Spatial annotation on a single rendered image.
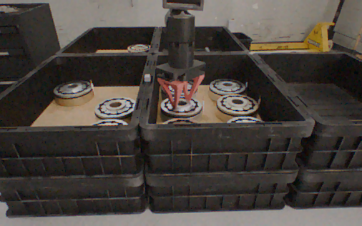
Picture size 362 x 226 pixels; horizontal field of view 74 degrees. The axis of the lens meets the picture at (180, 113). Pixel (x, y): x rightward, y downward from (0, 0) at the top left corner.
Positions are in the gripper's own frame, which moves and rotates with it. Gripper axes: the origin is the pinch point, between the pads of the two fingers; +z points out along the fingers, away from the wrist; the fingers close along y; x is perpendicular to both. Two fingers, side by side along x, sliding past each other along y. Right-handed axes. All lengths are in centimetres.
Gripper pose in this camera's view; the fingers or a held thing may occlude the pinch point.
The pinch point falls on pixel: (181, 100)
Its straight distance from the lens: 58.8
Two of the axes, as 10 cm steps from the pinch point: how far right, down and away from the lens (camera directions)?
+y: -6.9, 3.5, -6.3
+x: 7.2, 3.4, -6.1
